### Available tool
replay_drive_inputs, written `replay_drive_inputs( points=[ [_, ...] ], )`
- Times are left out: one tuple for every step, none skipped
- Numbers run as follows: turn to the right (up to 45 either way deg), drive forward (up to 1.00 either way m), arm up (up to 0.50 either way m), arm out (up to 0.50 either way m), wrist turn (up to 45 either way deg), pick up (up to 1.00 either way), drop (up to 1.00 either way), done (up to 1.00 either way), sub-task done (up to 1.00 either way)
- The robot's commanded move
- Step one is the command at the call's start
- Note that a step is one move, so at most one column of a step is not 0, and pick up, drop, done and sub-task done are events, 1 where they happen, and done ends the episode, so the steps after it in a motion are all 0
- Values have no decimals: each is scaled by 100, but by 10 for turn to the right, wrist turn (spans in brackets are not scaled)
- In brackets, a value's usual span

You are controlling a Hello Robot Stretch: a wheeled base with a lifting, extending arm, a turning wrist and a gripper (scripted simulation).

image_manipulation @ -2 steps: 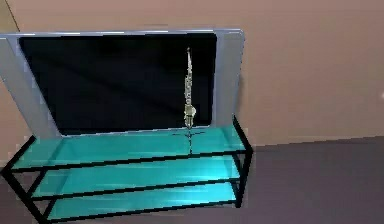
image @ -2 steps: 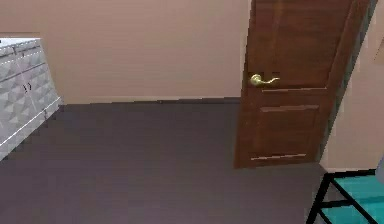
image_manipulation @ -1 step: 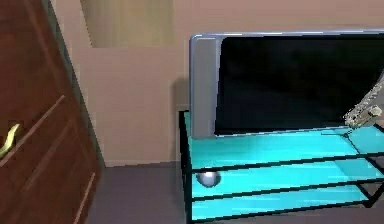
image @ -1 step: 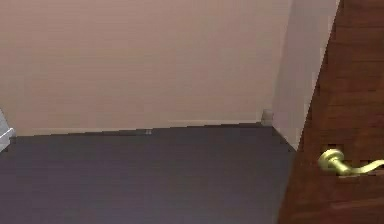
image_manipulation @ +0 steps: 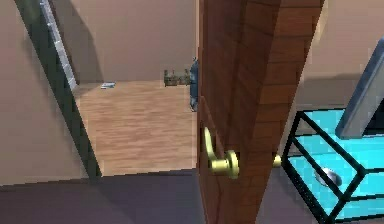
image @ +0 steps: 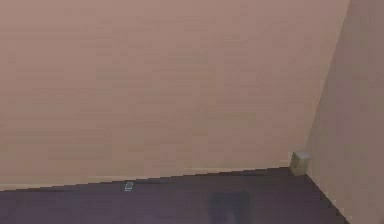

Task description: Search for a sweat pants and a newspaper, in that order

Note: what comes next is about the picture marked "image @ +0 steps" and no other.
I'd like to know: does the small pale green box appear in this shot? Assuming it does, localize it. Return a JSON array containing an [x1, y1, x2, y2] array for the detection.
[[288, 151, 312, 177]]

